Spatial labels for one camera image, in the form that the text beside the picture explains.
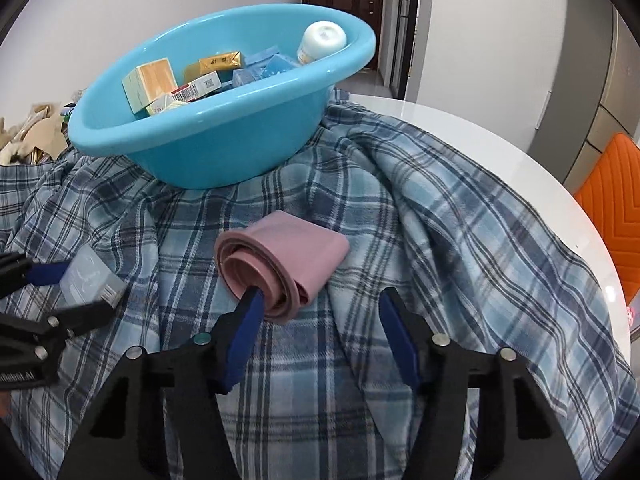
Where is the blue plaid cloth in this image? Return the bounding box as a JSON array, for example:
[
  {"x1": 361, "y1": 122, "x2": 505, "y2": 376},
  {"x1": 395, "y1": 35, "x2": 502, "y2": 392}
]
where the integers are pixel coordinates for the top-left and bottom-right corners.
[{"x1": 0, "y1": 87, "x2": 628, "y2": 480}]

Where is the gold grey refrigerator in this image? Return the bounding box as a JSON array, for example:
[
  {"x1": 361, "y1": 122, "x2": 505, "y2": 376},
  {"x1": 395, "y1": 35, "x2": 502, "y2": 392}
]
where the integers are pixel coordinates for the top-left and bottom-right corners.
[{"x1": 527, "y1": 0, "x2": 640, "y2": 186}]

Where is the orange chair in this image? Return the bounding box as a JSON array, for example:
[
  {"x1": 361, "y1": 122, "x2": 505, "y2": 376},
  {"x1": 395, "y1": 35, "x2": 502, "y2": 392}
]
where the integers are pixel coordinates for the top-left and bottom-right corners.
[{"x1": 575, "y1": 132, "x2": 640, "y2": 306}]

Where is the red and white cigarette pack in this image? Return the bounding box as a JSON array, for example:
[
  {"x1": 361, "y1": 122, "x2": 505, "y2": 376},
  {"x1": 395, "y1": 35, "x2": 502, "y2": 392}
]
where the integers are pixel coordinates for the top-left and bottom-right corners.
[{"x1": 171, "y1": 71, "x2": 222, "y2": 103}]

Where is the grey silver box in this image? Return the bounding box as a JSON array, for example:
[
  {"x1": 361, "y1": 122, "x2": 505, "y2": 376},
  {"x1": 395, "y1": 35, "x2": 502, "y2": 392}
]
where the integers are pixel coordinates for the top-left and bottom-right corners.
[{"x1": 60, "y1": 244, "x2": 128, "y2": 307}]

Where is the black framed glass door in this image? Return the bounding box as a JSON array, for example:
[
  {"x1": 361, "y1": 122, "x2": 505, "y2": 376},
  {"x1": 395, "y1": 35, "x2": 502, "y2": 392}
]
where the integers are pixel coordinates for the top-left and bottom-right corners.
[{"x1": 387, "y1": 0, "x2": 426, "y2": 101}]

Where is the gold and blue cigarette pack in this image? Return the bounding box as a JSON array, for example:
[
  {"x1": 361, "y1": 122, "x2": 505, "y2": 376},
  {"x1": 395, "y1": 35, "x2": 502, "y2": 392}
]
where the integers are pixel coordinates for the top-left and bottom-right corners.
[{"x1": 199, "y1": 51, "x2": 245, "y2": 75}]

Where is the pink band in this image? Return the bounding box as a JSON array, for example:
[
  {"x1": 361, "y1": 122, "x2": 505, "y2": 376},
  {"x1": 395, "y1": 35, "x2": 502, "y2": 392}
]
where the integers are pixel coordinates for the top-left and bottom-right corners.
[{"x1": 215, "y1": 211, "x2": 350, "y2": 325}]

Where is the blue plastic basin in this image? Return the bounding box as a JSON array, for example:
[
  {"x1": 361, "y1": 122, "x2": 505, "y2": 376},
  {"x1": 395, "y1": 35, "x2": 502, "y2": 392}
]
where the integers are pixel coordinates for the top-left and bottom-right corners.
[{"x1": 67, "y1": 4, "x2": 377, "y2": 190}]

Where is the cream and orange box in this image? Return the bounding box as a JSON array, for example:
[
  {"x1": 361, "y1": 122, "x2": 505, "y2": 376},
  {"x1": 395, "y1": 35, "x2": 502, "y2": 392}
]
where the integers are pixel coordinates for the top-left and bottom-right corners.
[{"x1": 122, "y1": 58, "x2": 178, "y2": 113}]

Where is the pile of assorted packets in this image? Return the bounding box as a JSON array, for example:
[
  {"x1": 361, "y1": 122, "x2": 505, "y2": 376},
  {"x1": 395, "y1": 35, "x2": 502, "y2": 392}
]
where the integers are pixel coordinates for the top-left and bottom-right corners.
[{"x1": 0, "y1": 90, "x2": 86, "y2": 167}]

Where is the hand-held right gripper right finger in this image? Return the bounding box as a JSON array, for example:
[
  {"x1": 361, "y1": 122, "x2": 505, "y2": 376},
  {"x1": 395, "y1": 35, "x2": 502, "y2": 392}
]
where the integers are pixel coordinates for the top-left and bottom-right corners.
[{"x1": 378, "y1": 287, "x2": 583, "y2": 480}]

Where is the white plastic bottle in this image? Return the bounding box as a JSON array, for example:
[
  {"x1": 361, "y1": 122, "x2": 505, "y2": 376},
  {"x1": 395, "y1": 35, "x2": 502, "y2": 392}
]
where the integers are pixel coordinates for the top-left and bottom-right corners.
[{"x1": 296, "y1": 20, "x2": 347, "y2": 65}]

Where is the small yellow green box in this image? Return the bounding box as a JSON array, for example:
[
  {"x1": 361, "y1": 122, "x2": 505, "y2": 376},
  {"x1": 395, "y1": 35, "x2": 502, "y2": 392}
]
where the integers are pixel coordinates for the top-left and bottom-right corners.
[{"x1": 146, "y1": 93, "x2": 190, "y2": 117}]

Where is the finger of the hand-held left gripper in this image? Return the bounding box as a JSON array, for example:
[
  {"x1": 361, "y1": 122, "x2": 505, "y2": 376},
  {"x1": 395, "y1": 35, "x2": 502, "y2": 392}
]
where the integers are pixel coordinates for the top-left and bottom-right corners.
[
  {"x1": 0, "y1": 300, "x2": 117, "y2": 341},
  {"x1": 0, "y1": 252, "x2": 68, "y2": 298}
]

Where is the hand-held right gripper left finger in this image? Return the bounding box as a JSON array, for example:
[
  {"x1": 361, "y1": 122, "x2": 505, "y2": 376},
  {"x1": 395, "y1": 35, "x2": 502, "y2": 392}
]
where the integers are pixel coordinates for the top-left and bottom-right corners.
[{"x1": 57, "y1": 286, "x2": 266, "y2": 480}]

